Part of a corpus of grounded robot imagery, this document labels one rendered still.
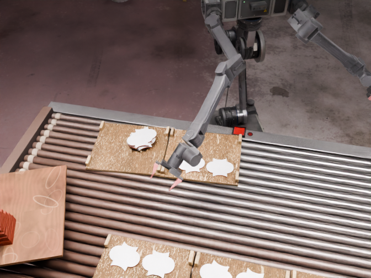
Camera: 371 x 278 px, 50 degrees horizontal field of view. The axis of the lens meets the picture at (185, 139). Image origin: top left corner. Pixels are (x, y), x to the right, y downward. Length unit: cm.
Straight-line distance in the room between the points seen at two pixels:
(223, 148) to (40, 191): 98
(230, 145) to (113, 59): 256
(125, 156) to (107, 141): 16
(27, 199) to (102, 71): 256
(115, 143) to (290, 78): 246
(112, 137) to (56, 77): 221
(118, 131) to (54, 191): 56
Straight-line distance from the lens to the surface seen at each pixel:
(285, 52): 465
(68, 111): 259
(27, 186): 209
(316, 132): 376
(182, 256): 185
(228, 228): 195
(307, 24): 199
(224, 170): 211
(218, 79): 187
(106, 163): 220
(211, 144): 224
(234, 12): 238
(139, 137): 222
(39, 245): 188
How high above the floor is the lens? 260
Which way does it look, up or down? 47 degrees down
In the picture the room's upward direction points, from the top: 2 degrees counter-clockwise
